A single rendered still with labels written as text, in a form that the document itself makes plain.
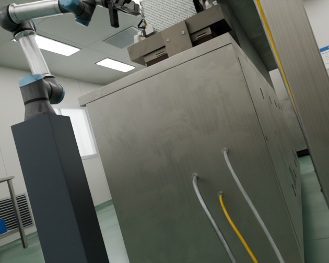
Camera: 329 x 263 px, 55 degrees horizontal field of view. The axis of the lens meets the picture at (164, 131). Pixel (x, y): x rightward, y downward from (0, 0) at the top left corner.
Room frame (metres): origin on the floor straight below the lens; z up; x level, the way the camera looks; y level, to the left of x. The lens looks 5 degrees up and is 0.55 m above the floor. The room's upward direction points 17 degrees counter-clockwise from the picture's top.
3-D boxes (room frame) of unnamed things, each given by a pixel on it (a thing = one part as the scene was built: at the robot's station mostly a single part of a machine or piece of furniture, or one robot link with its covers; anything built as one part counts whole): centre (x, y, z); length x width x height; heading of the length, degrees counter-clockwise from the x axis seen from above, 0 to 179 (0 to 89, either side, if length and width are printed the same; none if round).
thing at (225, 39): (2.32, -0.48, 0.88); 2.52 x 0.66 x 0.04; 157
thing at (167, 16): (1.36, -0.17, 1.11); 0.23 x 0.01 x 0.18; 67
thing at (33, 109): (1.50, 0.56, 0.95); 0.15 x 0.15 x 0.10
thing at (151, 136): (2.31, -0.49, 0.43); 2.52 x 0.64 x 0.86; 157
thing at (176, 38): (1.14, -0.14, 0.96); 0.10 x 0.03 x 0.11; 67
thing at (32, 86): (1.50, 0.56, 1.07); 0.13 x 0.12 x 0.14; 167
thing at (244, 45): (2.32, -0.82, 1.02); 2.24 x 0.04 x 0.24; 157
